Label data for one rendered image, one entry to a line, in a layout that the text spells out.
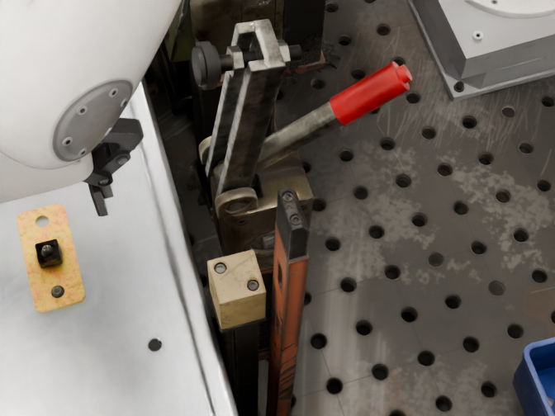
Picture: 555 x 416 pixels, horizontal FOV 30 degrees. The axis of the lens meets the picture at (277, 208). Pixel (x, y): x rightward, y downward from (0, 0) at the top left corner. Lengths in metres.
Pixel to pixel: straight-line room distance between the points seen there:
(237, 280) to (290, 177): 0.10
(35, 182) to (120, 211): 0.17
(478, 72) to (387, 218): 0.20
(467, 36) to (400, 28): 0.13
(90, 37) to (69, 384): 0.38
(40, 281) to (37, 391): 0.08
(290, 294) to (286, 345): 0.10
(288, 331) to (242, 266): 0.06
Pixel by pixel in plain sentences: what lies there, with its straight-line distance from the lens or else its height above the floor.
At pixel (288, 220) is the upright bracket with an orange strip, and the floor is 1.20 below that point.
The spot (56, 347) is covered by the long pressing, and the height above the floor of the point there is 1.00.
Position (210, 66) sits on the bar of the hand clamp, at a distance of 0.61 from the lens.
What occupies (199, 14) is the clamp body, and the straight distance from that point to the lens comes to 0.84.
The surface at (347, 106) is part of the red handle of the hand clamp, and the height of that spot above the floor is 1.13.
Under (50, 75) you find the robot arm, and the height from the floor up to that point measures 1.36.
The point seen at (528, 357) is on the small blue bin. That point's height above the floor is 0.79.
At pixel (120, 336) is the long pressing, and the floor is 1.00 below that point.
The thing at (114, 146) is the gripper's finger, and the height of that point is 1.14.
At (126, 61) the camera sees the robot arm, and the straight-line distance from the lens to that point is 0.45.
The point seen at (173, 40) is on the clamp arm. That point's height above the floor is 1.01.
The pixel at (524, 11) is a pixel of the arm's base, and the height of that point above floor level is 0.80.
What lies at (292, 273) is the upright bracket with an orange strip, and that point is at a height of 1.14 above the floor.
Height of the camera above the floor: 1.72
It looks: 64 degrees down
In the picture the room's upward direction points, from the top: 3 degrees clockwise
